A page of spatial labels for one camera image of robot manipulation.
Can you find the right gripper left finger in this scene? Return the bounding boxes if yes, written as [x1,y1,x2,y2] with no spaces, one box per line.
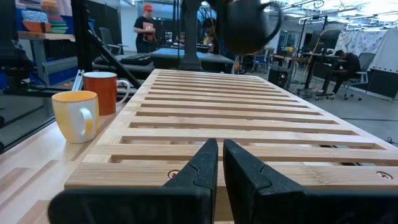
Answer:
[48,138,219,224]

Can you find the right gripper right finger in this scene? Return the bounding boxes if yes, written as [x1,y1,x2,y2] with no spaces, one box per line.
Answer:
[223,139,398,224]

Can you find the orange-red mug white interior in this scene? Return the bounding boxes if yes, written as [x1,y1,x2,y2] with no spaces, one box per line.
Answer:
[82,71,131,116]

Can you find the yellow mug white handle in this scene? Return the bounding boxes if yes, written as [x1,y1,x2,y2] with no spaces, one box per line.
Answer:
[51,90,100,144]

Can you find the black mug orange-red interior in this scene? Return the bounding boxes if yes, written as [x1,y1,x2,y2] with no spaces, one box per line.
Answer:
[216,0,283,56]

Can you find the wooden slatted rack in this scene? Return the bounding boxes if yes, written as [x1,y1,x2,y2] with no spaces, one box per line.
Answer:
[63,68,398,224]

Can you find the black computer tower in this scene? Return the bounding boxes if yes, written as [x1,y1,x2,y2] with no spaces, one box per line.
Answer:
[267,64,294,91]

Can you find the black table blue top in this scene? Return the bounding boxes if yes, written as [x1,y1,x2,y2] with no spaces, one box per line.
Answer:
[150,47,234,74]

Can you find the black flat case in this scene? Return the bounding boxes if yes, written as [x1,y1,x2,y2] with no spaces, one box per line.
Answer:
[119,53,153,66]

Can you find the black office desk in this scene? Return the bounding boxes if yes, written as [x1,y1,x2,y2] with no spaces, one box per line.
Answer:
[297,52,348,101]

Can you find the silver aluminium bar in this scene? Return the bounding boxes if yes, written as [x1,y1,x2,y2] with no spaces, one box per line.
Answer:
[72,68,85,92]

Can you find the person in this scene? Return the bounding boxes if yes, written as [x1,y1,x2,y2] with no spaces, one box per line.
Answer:
[330,49,362,95]
[201,17,219,53]
[133,3,158,54]

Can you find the grey office chair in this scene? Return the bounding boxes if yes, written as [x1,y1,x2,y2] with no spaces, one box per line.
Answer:
[98,27,128,56]
[343,52,376,101]

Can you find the black computer monitor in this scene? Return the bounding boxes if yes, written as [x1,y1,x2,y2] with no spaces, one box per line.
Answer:
[303,29,341,55]

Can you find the white patterned sheet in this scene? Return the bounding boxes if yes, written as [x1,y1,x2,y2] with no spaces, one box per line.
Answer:
[335,27,398,74]

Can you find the wooden shelf grey legs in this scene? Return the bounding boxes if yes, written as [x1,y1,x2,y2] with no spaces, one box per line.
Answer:
[17,30,79,86]

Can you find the stack of coloured bowls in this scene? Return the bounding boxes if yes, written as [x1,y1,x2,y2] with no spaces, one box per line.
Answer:
[42,0,69,34]

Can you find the orange bowl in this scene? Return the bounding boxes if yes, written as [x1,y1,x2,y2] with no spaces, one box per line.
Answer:
[22,20,52,34]

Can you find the blue white patterned bowl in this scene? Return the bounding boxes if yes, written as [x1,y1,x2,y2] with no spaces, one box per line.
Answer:
[21,9,49,24]

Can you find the black aluminium frame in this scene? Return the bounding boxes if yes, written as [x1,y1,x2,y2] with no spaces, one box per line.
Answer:
[0,0,142,97]

